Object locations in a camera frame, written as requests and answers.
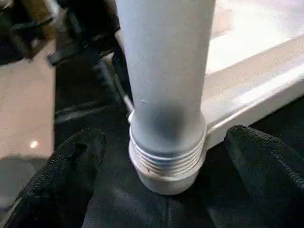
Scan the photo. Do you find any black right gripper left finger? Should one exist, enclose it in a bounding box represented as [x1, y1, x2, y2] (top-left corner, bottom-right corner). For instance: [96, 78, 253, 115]
[0, 127, 108, 228]

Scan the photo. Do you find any white plastic table leg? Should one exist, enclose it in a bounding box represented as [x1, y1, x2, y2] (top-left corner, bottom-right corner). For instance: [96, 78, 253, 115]
[115, 0, 217, 177]

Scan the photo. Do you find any black work mat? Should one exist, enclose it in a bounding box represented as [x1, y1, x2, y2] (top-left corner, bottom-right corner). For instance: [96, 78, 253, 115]
[53, 43, 304, 228]

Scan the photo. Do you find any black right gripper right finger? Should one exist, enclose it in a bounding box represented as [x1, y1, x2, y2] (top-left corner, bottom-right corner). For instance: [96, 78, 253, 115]
[224, 124, 304, 228]

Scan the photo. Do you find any white plastic table top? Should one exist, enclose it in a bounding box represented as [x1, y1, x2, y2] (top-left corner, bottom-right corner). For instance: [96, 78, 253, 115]
[102, 0, 304, 196]

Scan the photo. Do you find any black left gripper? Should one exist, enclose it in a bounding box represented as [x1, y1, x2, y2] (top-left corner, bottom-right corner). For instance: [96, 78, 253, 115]
[47, 0, 125, 67]

